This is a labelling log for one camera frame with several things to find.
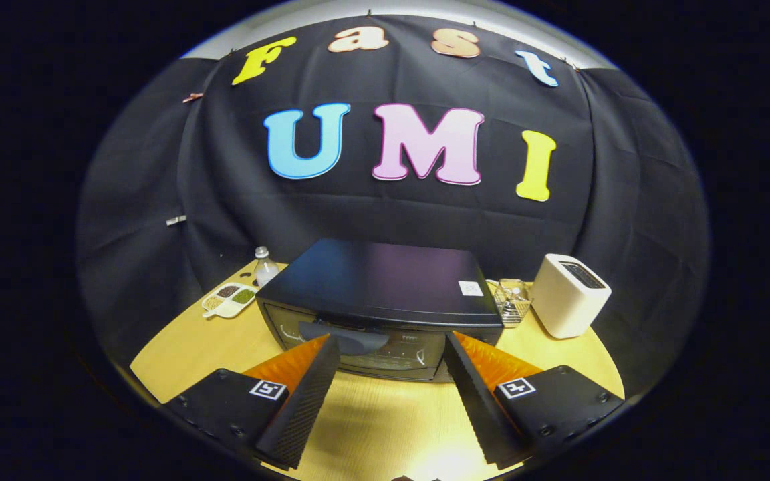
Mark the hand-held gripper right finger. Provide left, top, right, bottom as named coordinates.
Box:
left=443, top=332, right=626, bottom=470

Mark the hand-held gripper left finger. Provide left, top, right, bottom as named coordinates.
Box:
left=163, top=333, right=342, bottom=470

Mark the black toaster oven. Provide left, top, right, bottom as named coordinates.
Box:
left=255, top=238, right=505, bottom=383

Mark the white pop-up toaster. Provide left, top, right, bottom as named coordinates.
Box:
left=531, top=253, right=612, bottom=339

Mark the white divided grain dish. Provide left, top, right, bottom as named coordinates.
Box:
left=201, top=282, right=257, bottom=319

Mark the clear plastic bottle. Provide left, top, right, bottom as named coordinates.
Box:
left=253, top=246, right=280, bottom=288

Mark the black backdrop cloth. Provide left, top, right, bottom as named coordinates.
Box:
left=78, top=13, right=710, bottom=402

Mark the wire basket holder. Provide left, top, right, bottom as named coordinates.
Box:
left=489, top=278, right=533, bottom=328

